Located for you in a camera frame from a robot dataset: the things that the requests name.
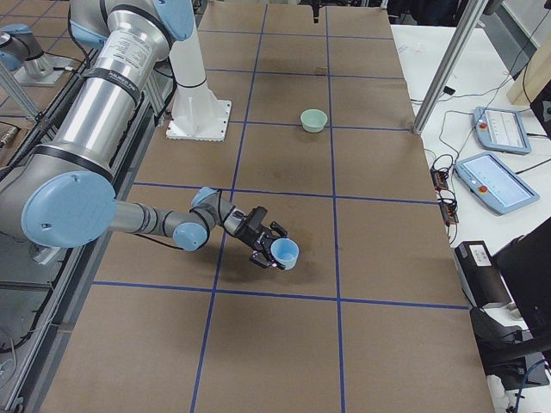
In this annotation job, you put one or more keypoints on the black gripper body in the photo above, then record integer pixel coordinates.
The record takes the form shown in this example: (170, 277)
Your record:
(246, 237)

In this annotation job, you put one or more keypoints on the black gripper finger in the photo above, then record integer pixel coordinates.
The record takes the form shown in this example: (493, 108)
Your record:
(277, 228)
(265, 262)

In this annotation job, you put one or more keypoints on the light blue plastic cup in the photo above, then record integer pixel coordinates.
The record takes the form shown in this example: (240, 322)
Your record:
(285, 252)

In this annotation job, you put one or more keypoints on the light green ceramic bowl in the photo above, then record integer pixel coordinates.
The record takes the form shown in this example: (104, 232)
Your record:
(313, 120)

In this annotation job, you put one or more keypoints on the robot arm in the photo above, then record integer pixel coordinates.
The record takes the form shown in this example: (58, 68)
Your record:
(63, 195)

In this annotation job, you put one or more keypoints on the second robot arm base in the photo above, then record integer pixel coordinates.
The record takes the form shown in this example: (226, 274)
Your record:
(22, 54)

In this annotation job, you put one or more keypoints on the black box with label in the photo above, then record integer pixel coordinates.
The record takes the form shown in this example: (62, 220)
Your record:
(480, 279)

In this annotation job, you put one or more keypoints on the near teach pendant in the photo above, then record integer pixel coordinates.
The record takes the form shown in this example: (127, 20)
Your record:
(494, 183)

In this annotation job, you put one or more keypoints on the teach pendant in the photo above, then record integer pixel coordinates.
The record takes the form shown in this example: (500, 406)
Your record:
(501, 130)
(494, 183)

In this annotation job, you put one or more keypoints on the far teach pendant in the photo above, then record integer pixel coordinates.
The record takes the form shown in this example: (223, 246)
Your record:
(501, 130)

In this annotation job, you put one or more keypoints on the black monitor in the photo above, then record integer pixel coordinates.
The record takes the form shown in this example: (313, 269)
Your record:
(524, 263)

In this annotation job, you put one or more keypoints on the black monitor stand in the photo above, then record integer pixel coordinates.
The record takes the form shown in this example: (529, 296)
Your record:
(517, 356)

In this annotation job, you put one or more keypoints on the wooden board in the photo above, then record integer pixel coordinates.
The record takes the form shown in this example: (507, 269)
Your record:
(533, 78)

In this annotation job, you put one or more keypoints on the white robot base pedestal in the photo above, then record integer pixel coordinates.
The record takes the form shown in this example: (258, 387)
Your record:
(196, 112)

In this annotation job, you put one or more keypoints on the aluminium frame rack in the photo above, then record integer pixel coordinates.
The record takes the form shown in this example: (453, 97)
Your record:
(38, 284)

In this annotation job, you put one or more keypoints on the aluminium frame post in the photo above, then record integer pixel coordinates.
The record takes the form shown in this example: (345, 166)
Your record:
(466, 25)

